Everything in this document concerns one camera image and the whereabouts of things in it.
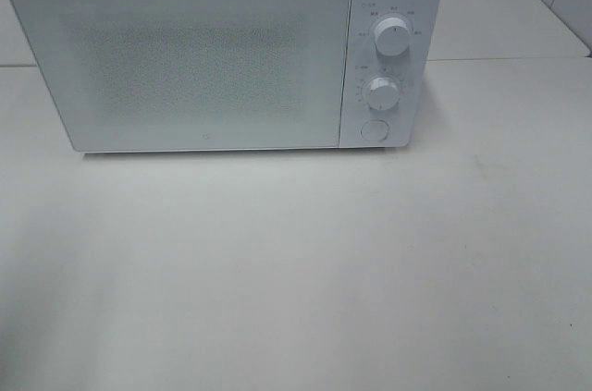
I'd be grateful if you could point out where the white microwave knob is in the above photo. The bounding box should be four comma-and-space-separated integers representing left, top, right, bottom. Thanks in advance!
364, 77, 401, 111
373, 14, 412, 57

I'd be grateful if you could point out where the white microwave door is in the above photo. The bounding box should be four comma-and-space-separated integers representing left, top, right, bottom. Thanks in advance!
10, 0, 350, 153

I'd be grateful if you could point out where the round white door button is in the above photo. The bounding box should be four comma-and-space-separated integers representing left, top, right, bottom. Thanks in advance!
361, 119, 389, 142

